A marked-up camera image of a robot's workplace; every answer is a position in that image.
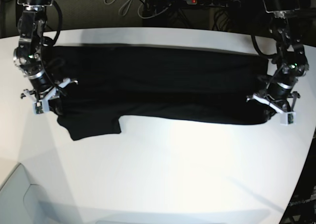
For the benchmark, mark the black power strip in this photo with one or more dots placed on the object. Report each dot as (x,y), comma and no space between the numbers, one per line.
(215,3)

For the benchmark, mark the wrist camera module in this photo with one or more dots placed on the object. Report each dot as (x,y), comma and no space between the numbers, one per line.
(41,107)
(288,118)

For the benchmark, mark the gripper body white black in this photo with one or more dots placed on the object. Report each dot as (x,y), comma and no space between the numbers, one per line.
(279,98)
(52,93)

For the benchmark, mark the white bin corner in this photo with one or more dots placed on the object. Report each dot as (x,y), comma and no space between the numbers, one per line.
(19,203)

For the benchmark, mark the black graphic t-shirt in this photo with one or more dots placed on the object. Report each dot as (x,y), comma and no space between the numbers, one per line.
(180,84)

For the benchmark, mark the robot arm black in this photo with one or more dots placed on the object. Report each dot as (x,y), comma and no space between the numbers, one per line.
(290,60)
(30,57)

